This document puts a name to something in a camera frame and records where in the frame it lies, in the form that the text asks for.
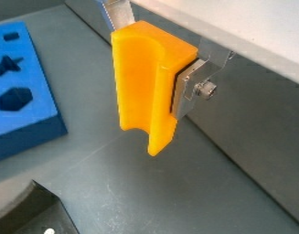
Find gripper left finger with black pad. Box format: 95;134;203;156
95;0;135;31

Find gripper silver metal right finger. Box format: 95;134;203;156
170;37;235;120

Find yellow arch block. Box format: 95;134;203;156
111;21;197;155

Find blue foam shape board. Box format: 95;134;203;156
0;22;67;161

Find black arch fixture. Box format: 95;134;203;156
0;180;79;234

